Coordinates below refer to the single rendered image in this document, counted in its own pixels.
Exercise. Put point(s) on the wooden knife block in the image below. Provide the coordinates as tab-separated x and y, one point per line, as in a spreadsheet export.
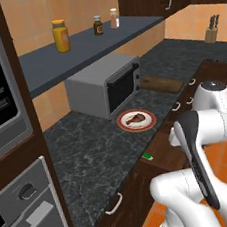
211	34

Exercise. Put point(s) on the wooden cutting board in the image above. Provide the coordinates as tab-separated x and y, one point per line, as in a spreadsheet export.
162	84

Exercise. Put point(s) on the dark wood lower cupboard run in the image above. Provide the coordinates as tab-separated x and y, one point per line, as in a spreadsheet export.
221	70

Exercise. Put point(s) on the silver toaster oven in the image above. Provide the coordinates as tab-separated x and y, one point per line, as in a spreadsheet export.
88	86

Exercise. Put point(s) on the brown meat piece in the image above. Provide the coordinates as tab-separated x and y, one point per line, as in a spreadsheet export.
135	118

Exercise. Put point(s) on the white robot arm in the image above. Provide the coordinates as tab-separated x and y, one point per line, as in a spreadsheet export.
217	121

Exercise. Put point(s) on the dark brown bottle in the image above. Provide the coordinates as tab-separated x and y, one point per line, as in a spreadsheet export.
98	27

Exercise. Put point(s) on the yellow jar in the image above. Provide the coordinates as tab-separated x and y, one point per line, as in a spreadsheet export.
61	38

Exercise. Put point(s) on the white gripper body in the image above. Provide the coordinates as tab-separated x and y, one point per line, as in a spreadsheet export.
173	138

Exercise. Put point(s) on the dark grey wall shelf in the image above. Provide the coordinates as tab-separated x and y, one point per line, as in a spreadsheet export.
87	49

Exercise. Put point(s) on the dark wood drawer front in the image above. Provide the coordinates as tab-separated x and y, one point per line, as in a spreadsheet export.
188	88
172	115

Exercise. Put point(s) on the black oven knob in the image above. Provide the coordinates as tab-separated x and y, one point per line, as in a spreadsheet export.
27	192

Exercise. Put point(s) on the pink spice bottle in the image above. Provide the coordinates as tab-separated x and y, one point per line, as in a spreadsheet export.
114	19

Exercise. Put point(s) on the open dark wood drawer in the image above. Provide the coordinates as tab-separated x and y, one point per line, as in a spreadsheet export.
164	154

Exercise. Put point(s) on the red and white plate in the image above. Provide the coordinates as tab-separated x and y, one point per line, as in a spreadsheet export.
146	123

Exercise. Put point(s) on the dark wood lower cupboard door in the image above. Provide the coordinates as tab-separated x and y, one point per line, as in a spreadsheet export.
136	203

